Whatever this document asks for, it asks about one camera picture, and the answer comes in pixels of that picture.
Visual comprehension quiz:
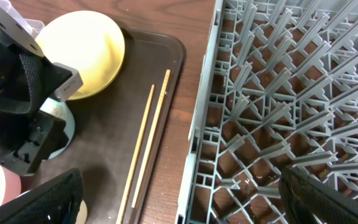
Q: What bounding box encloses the left wooden chopstick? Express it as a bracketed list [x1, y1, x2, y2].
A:
[116, 84, 155, 224]

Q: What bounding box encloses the dark brown serving tray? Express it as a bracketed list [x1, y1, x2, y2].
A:
[21, 27, 186, 223]

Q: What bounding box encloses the grey dishwasher rack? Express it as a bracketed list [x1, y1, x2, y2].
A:
[175, 0, 358, 223]

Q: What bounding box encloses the light blue rice bowl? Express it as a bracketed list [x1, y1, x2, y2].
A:
[39, 96, 76, 160]

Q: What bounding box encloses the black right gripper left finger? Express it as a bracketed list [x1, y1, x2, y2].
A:
[0, 168, 84, 224]

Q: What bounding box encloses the wooden chopstick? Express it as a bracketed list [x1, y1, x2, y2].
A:
[131, 69, 171, 208]
[116, 84, 155, 224]

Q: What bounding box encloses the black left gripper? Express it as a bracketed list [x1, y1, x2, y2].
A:
[0, 7, 83, 176]

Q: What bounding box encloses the white green cup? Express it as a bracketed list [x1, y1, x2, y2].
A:
[75, 200, 88, 224]

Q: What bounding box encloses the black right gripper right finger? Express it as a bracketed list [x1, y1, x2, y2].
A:
[279, 167, 358, 224]

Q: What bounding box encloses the right wooden chopstick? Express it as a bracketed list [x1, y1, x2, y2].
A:
[131, 69, 171, 208]

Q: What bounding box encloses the yellow plate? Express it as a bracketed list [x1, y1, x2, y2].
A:
[35, 11, 126, 100]

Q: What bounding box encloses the clear plastic waste bin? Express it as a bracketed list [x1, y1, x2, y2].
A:
[0, 0, 45, 38]

